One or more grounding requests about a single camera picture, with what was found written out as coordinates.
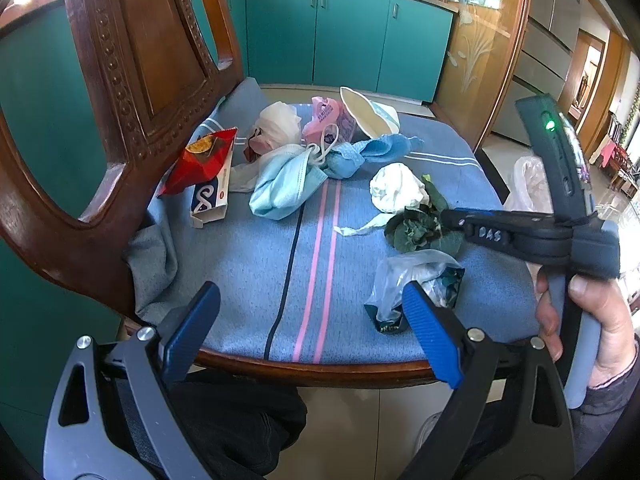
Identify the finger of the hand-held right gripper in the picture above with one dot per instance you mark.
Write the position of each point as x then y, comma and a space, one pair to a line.
520, 217
500, 240

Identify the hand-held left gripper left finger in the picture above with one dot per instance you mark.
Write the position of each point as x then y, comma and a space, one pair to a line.
192, 332

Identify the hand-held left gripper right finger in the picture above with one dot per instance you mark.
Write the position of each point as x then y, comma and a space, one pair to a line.
430, 335

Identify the translucent white bin bag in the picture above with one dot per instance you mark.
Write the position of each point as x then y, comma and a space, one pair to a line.
527, 185

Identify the green vegetable leaf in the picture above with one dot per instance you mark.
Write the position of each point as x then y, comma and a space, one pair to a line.
415, 232

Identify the white and blue carton box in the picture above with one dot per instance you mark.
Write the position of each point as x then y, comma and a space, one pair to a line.
210, 202

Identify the red snack packet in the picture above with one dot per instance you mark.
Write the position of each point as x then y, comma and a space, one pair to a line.
200, 165

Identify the person's right hand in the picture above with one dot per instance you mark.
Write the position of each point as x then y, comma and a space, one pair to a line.
610, 320

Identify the clear plastic bag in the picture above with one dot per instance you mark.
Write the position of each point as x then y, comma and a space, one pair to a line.
400, 275

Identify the white crumpled tissue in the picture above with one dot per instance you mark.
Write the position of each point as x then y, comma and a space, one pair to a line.
397, 187

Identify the blue striped seat cloth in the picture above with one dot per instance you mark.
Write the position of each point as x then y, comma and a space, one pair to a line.
320, 285

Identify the wooden glass door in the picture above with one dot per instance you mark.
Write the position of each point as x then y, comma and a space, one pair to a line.
480, 60

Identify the white paper strip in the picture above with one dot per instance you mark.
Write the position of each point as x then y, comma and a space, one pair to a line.
360, 229

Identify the silver refrigerator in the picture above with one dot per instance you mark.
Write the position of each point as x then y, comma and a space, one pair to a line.
550, 10

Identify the blue crumpled cloth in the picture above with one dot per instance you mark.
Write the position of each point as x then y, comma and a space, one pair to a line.
360, 155

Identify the light blue face mask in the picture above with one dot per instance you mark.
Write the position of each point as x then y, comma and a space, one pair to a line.
285, 185

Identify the pink packet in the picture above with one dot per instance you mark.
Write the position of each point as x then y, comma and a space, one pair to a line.
325, 115

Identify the crumpled white plastic bag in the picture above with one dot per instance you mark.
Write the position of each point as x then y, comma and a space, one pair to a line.
277, 120

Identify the carved wooden chair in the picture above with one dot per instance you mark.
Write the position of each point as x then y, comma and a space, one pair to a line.
130, 60

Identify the wooden doorway frame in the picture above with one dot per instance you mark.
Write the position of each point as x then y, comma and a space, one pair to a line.
607, 85

